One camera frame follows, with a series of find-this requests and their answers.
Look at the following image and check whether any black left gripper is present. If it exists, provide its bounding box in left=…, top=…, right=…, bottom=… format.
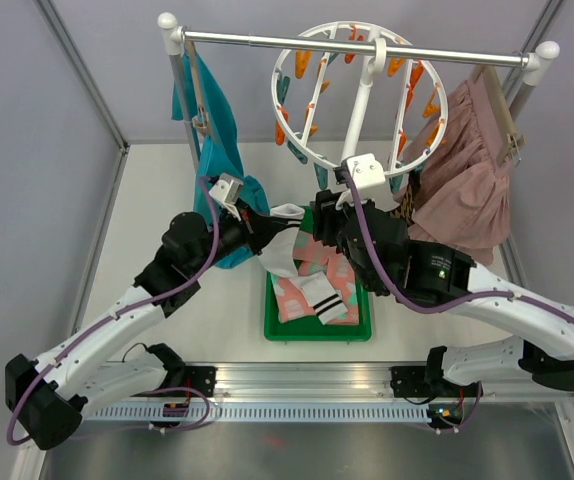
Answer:
left=189, top=199, right=288, bottom=277

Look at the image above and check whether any white striped sock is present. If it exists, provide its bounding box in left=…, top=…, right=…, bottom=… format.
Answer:
left=297, top=272, right=348, bottom=325
left=259, top=203, right=305, bottom=278

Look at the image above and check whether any brown argyle sock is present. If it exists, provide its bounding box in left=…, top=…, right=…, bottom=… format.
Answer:
left=389, top=171, right=421, bottom=226

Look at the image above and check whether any white round clip hanger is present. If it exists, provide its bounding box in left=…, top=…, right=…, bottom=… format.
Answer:
left=271, top=21, right=448, bottom=189

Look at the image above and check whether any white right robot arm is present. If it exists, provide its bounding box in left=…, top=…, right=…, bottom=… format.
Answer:
left=311, top=190, right=574, bottom=399

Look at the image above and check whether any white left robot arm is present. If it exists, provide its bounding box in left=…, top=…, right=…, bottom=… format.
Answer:
left=4, top=201, right=305, bottom=451

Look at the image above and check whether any teal cloth on hanger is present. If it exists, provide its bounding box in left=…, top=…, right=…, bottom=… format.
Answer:
left=170, top=52, right=271, bottom=271

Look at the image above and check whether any wooden left clip hanger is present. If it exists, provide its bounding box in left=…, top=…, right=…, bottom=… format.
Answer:
left=185, top=41, right=215, bottom=137

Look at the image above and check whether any wooden clip hanger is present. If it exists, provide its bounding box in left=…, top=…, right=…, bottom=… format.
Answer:
left=185, top=41, right=215, bottom=137
left=470, top=65, right=525, bottom=167

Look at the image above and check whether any wooden right clip hanger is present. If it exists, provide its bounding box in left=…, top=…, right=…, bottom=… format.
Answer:
left=470, top=65, right=525, bottom=167

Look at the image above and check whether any pink patterned sock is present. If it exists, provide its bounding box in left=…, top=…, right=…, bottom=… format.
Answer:
left=269, top=231, right=360, bottom=326

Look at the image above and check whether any green plastic tray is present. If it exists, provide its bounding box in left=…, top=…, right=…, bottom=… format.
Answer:
left=264, top=208, right=372, bottom=342

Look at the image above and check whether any pink pleated skirt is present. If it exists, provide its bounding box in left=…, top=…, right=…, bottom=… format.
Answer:
left=408, top=79, right=513, bottom=266

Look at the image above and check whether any metal clothes rack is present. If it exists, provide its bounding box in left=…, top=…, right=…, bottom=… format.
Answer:
left=156, top=11, right=561, bottom=236

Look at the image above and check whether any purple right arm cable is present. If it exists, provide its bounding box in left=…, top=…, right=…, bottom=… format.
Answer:
left=341, top=172, right=574, bottom=337

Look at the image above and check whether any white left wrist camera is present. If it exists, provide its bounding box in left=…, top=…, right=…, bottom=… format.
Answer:
left=209, top=173, right=244, bottom=208

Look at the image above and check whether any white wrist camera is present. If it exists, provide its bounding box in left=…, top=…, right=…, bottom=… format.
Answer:
left=209, top=173, right=244, bottom=208
left=334, top=153, right=388, bottom=210

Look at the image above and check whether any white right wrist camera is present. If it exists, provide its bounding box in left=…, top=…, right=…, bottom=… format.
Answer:
left=334, top=153, right=388, bottom=210

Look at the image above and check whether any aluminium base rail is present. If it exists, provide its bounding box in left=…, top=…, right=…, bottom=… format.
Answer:
left=207, top=362, right=574, bottom=403

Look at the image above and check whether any white slotted cable duct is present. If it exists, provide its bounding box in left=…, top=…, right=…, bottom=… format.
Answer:
left=90, top=401, right=430, bottom=423

